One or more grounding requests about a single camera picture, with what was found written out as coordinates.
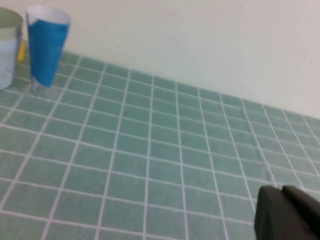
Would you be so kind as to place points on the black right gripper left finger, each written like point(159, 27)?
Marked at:
point(275, 220)

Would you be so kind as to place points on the green checked tablecloth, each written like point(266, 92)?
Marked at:
point(155, 155)

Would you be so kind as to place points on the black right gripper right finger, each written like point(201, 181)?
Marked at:
point(306, 207)

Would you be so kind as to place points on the blue and white paper cup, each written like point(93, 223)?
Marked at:
point(45, 50)

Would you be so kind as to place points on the yellow foam block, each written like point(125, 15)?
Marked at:
point(21, 51)

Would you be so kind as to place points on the light blue cup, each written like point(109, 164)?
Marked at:
point(7, 62)

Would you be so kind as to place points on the pale green cup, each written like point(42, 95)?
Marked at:
point(10, 23)

